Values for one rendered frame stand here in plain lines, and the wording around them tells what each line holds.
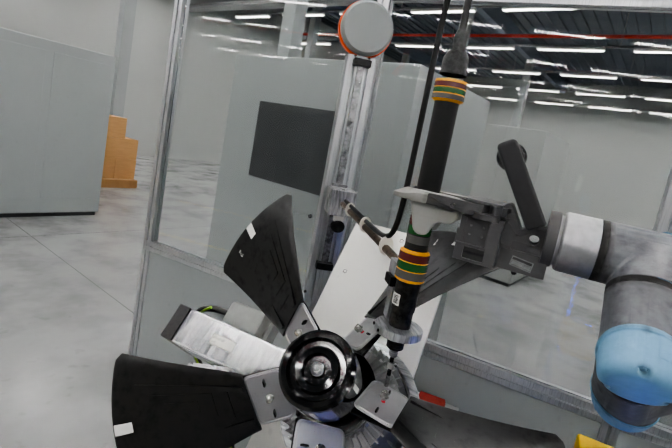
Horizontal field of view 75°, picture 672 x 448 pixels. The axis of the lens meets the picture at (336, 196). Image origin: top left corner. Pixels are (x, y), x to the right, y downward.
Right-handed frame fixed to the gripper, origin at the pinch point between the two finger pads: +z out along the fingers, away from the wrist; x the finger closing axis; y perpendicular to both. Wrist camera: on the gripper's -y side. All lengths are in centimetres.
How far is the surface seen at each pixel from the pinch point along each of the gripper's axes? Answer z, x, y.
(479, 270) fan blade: -11.1, 11.3, 11.2
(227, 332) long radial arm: 33, 9, 38
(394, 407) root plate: -4.9, 0.0, 32.2
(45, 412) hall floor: 172, 67, 152
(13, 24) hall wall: 1127, 542, -117
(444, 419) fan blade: -11.9, 2.4, 32.2
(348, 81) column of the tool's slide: 39, 55, -21
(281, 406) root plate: 12.1, -3.0, 38.3
